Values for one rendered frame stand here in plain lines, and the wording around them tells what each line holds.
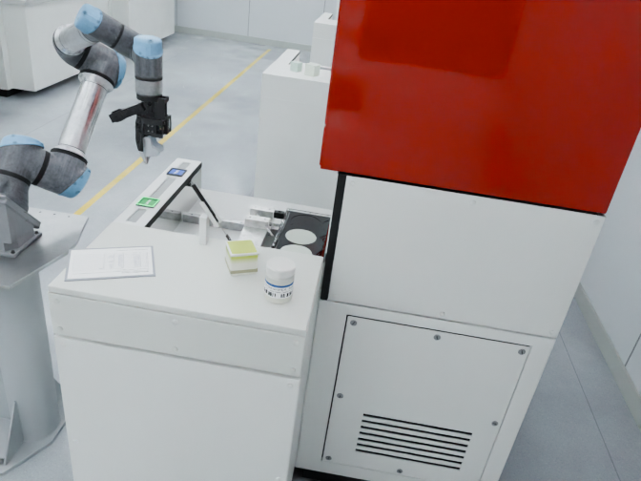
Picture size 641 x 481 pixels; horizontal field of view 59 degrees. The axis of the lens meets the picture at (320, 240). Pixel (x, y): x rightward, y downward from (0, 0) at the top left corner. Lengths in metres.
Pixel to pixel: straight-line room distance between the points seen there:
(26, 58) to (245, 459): 5.08
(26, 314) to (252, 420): 0.88
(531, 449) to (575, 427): 0.29
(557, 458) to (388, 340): 1.14
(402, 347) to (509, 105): 0.77
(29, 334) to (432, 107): 1.46
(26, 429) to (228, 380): 1.10
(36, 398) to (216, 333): 1.05
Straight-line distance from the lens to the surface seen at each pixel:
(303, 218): 1.94
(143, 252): 1.56
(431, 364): 1.80
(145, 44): 1.65
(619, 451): 2.84
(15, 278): 1.79
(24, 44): 6.15
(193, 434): 1.62
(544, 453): 2.65
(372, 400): 1.90
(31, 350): 2.14
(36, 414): 2.33
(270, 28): 9.77
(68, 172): 1.96
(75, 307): 1.47
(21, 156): 1.93
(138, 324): 1.42
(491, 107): 1.44
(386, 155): 1.46
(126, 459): 1.78
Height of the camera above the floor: 1.77
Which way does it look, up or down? 29 degrees down
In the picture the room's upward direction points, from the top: 8 degrees clockwise
